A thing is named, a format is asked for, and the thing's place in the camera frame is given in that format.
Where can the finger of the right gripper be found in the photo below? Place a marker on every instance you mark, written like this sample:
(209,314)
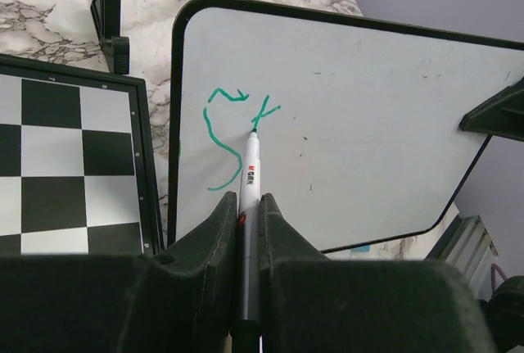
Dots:
(501,115)

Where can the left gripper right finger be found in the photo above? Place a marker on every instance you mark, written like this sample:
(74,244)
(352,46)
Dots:
(310,303)

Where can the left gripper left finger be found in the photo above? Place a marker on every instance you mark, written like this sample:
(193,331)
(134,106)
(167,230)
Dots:
(179,300)

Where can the white green marker pen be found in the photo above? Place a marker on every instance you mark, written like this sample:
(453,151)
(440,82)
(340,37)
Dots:
(246,328)

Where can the black framed whiteboard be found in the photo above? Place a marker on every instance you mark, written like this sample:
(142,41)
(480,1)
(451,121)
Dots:
(358,119)

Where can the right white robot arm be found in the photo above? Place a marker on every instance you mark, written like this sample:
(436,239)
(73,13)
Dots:
(504,310)

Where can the blue cylindrical tube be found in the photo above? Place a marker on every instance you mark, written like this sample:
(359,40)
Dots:
(362,249)

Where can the black and white chessboard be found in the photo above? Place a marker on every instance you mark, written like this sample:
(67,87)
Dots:
(77,166)

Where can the aluminium frame rail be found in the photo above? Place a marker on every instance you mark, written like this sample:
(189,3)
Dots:
(466,245)

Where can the wire whiteboard stand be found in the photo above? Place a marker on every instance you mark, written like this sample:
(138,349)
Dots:
(106,16)

